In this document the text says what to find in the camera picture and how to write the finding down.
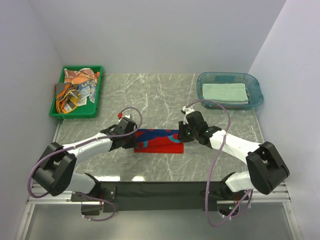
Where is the red blue patterned cloth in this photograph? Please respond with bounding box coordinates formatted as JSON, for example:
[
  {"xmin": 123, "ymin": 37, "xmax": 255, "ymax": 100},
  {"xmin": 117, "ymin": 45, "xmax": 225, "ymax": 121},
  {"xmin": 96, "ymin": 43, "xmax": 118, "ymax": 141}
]
[{"xmin": 134, "ymin": 128, "xmax": 184, "ymax": 154}]

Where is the green panda towel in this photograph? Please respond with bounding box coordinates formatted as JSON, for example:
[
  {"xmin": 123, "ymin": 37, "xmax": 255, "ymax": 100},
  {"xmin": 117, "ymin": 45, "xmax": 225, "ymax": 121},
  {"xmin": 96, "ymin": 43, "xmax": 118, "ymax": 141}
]
[{"xmin": 202, "ymin": 83, "xmax": 249, "ymax": 102}]

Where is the orange yellow cloth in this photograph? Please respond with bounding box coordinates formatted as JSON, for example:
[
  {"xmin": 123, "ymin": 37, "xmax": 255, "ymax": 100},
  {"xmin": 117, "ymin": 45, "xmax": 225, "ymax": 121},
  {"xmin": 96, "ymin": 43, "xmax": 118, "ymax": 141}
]
[{"xmin": 55, "ymin": 82, "xmax": 81, "ymax": 114}]

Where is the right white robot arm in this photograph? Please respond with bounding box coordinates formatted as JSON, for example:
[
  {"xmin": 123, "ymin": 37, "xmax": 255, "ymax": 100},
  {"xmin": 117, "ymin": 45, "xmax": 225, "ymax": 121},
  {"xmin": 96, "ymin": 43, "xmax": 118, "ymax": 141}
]
[{"xmin": 178, "ymin": 107, "xmax": 290, "ymax": 200}]

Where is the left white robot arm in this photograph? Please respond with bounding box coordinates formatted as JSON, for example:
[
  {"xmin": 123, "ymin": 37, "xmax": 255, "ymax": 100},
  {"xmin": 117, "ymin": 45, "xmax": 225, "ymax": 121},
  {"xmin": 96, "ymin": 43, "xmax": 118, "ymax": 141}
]
[{"xmin": 30, "ymin": 115, "xmax": 137, "ymax": 201}]

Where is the blue translucent plastic tub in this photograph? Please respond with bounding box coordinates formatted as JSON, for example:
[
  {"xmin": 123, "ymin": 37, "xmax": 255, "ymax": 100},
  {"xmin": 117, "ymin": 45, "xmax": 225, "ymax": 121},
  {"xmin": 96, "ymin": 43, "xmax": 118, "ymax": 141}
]
[{"xmin": 196, "ymin": 72, "xmax": 264, "ymax": 109}]

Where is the folded white towel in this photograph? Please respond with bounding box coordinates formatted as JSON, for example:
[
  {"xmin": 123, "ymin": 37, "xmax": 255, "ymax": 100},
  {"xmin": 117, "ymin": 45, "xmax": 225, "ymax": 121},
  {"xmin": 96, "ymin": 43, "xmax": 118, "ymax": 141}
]
[{"xmin": 211, "ymin": 100, "xmax": 249, "ymax": 105}]

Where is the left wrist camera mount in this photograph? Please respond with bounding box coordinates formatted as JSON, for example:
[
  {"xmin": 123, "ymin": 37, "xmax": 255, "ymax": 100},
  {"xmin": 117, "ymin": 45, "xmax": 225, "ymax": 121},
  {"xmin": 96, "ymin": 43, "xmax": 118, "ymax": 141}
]
[{"xmin": 117, "ymin": 112, "xmax": 133, "ymax": 120}]

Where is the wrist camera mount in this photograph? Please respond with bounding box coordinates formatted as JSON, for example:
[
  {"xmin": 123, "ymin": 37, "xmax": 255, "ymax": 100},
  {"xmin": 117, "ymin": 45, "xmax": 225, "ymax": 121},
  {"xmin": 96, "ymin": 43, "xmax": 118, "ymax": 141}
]
[
  {"xmin": 181, "ymin": 106, "xmax": 195, "ymax": 125},
  {"xmin": 117, "ymin": 112, "xmax": 133, "ymax": 120}
]

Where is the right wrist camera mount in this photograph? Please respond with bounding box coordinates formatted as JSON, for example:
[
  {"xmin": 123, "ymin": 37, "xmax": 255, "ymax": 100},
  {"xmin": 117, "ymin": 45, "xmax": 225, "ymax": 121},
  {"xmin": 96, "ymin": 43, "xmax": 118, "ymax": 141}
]
[{"xmin": 181, "ymin": 106, "xmax": 195, "ymax": 125}]

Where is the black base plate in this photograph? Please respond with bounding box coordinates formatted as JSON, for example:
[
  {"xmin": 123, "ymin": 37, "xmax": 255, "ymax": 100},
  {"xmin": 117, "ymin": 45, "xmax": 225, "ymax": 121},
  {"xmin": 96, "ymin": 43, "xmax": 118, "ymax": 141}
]
[{"xmin": 71, "ymin": 181, "xmax": 245, "ymax": 216}]

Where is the aluminium mounting rail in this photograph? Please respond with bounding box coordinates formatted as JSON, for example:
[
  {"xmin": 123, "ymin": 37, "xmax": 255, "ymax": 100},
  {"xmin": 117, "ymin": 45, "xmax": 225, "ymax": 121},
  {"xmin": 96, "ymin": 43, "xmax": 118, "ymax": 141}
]
[{"xmin": 14, "ymin": 122, "xmax": 301, "ymax": 240}]

